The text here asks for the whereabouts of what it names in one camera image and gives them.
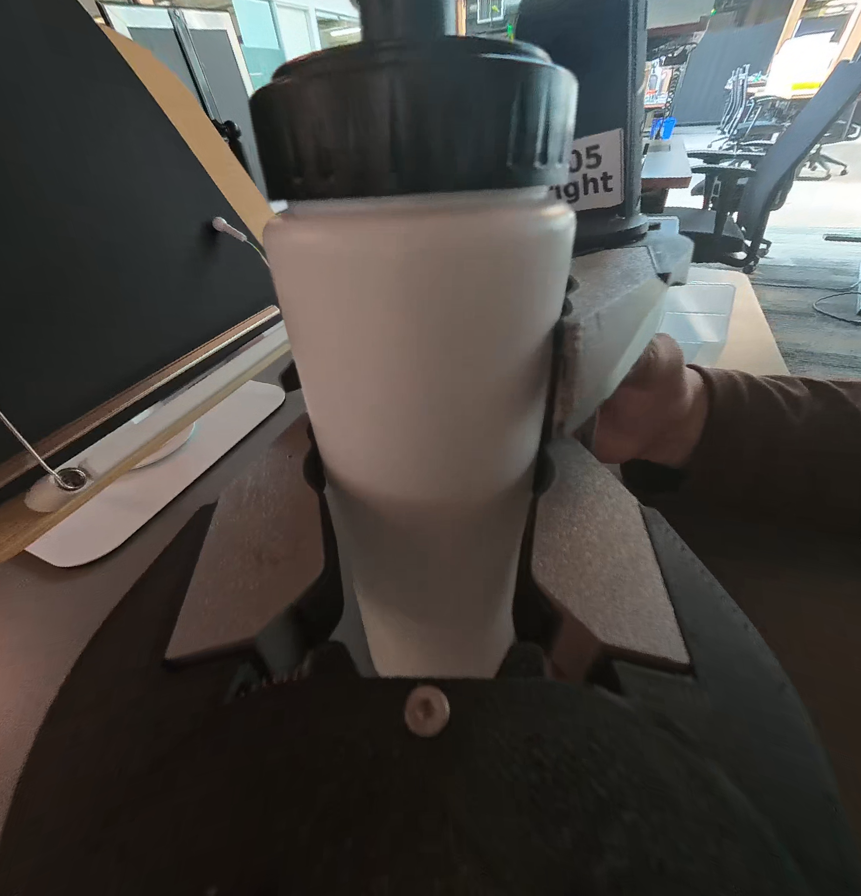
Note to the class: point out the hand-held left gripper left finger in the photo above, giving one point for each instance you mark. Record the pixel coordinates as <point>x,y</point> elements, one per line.
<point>255,560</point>

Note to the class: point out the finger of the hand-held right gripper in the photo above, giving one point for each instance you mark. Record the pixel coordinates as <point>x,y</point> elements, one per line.
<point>605,336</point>

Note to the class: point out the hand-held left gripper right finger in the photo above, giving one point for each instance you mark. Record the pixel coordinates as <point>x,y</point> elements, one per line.
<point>598,560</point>

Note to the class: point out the clear plastic bin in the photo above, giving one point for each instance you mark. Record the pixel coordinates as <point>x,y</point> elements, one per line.
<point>703,315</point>

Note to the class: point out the white bottle black lid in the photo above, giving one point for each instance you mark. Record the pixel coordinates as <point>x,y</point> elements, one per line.
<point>416,350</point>

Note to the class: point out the person's right forearm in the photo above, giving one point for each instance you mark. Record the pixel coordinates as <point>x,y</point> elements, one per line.
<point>787,434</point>

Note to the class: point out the person's right hand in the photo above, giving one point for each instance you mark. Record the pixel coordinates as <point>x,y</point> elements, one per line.
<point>654,413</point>

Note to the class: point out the black office chair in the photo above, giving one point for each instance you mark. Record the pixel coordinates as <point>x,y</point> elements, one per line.
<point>745,112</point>

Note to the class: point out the white monitor stand base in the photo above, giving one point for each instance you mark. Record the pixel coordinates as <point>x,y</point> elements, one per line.
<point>122,504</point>

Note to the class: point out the grey mesh office chair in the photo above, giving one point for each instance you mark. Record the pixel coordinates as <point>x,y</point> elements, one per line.
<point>801,161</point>

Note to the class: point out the black wood-edged monitor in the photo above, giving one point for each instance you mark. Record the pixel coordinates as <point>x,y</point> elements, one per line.
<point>88,210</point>

